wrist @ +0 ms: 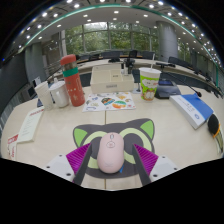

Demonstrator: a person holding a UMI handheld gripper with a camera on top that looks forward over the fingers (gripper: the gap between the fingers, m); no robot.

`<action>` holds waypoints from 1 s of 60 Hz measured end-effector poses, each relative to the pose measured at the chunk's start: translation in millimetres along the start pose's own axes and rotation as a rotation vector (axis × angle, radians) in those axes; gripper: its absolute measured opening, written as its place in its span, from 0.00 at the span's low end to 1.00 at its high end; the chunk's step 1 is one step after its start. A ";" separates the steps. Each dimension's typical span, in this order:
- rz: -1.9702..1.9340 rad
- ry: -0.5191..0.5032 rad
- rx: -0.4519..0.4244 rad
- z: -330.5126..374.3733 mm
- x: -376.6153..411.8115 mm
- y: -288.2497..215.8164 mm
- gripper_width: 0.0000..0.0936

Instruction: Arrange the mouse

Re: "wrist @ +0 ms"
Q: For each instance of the pink computer mouse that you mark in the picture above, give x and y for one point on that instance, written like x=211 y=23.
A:
x=110 y=153

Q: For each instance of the black conference desk unit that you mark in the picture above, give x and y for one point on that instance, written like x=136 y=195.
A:
x=168 y=89

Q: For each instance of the red bottle with green band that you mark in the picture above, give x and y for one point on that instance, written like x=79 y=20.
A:
x=74 y=85

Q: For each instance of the beige cardboard box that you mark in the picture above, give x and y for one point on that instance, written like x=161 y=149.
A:
x=111 y=83

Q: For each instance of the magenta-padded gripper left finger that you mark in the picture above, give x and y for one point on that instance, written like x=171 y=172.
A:
x=78 y=158

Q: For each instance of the white ribbed paper cup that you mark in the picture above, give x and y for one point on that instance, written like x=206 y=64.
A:
x=45 y=96

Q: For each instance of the green printed cup with straw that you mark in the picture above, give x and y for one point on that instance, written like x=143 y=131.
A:
x=149 y=85

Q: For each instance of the cat-face mouse pad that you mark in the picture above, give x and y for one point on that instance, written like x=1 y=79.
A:
x=133 y=128

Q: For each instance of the white floor appliance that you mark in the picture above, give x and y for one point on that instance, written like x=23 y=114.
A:
x=32 y=92

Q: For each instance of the group of dark office chairs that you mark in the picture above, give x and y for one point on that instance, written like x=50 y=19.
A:
x=113 y=55

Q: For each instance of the long curved conference table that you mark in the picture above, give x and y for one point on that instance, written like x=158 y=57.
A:
x=186 y=75

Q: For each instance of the colourful sticker sheet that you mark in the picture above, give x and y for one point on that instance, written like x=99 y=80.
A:
x=110 y=101

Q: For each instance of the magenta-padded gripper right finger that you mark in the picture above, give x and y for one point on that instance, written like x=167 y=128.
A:
x=146 y=159

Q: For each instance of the group of ceiling lights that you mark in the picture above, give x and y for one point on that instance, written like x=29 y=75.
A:
x=76 y=5

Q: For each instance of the black handheld microphone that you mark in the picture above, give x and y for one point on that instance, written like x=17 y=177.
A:
x=213 y=125

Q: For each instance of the blue and white book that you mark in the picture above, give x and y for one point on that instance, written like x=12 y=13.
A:
x=191 y=110

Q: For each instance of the red and white booklet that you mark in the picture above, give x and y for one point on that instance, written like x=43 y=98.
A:
x=12 y=146

